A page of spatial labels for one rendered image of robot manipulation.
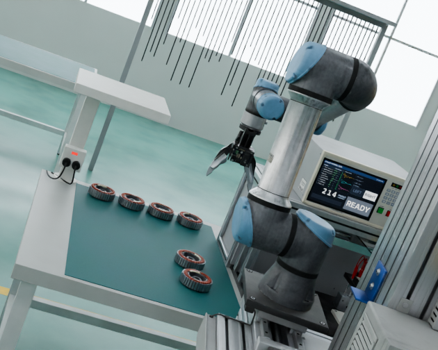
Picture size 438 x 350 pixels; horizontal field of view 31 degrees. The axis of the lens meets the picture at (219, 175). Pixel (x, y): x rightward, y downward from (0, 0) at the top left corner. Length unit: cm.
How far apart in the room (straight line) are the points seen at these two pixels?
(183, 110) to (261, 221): 720
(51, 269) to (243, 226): 75
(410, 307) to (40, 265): 119
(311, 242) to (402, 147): 788
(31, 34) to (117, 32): 93
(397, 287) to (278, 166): 45
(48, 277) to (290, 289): 79
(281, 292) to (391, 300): 39
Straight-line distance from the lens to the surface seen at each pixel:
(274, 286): 206
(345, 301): 304
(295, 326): 205
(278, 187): 197
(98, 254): 269
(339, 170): 285
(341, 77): 196
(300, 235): 200
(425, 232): 170
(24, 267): 244
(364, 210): 292
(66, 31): 896
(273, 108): 230
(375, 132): 968
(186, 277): 269
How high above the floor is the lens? 173
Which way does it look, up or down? 13 degrees down
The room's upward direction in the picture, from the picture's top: 22 degrees clockwise
